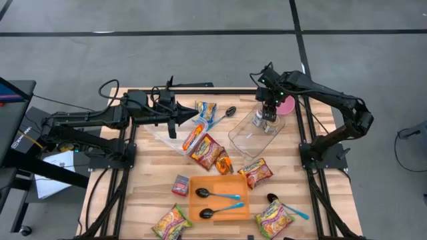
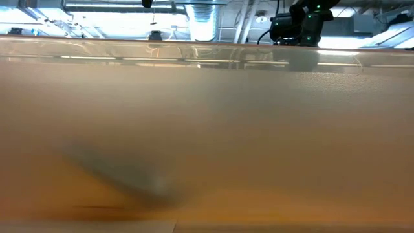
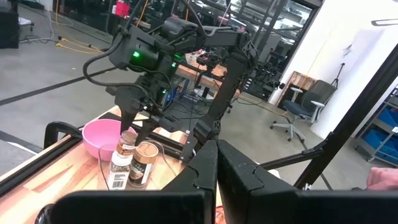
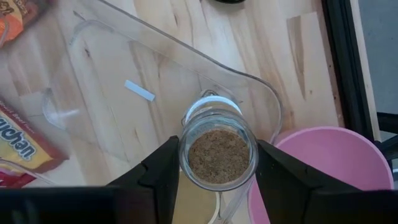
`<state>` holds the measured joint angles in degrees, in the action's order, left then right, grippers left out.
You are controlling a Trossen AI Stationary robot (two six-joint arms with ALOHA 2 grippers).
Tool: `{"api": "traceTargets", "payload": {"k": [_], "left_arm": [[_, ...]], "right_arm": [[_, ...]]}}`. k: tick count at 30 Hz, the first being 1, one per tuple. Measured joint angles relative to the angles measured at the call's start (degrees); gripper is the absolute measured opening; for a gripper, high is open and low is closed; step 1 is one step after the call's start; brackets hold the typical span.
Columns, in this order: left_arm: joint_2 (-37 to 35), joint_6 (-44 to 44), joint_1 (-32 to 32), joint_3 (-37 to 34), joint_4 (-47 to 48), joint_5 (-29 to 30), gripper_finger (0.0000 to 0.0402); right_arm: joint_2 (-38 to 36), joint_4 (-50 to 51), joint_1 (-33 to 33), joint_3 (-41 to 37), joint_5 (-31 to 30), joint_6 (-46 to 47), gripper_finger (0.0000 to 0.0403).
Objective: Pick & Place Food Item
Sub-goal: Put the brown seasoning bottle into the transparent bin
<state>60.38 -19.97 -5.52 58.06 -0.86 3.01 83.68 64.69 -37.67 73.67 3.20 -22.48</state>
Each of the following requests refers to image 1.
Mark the small white-capped bottle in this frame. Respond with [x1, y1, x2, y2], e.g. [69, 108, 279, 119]
[252, 109, 264, 128]

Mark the orange chicken ramen packet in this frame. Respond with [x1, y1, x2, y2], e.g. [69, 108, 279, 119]
[181, 123, 205, 152]

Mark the black power cable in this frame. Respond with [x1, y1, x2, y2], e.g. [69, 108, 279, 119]
[85, 168, 111, 234]

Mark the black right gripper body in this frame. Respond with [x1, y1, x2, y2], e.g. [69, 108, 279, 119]
[256, 85, 284, 109]

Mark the green ramen packet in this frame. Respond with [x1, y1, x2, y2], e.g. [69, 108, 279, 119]
[254, 209, 296, 240]
[151, 203, 193, 240]

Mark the white paper sheet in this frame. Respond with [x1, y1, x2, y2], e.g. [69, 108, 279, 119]
[34, 149, 77, 200]

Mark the black aluminium table frame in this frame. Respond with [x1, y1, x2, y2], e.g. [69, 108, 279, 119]
[76, 81, 364, 240]

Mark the red and yellow ramen packet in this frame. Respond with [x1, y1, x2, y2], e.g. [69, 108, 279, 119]
[189, 133, 224, 171]

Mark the orange and black snack packet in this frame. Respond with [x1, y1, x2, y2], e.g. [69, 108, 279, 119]
[215, 148, 234, 176]

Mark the pink plastic bowl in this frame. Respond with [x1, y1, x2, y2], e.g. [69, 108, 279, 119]
[277, 95, 296, 116]

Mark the black side desk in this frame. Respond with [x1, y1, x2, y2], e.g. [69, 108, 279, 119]
[0, 77, 91, 234]

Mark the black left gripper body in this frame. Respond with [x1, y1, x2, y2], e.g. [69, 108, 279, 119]
[156, 103, 181, 139]

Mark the blue soy sauce ramen packet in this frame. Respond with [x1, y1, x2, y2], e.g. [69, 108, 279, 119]
[195, 101, 218, 123]

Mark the small jar with tan lid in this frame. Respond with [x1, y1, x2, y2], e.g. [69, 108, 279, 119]
[263, 117, 281, 134]

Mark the yellow cable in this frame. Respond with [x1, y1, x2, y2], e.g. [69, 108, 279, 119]
[18, 129, 44, 150]

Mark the black floor cable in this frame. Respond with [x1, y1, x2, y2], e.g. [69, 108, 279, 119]
[394, 128, 427, 173]

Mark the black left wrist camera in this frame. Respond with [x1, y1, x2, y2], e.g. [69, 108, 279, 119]
[157, 88, 177, 108]

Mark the patterned red blue tea box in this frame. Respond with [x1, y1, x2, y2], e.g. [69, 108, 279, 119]
[171, 174, 190, 197]

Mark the pink ramen packet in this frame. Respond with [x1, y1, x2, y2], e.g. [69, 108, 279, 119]
[237, 157, 274, 190]

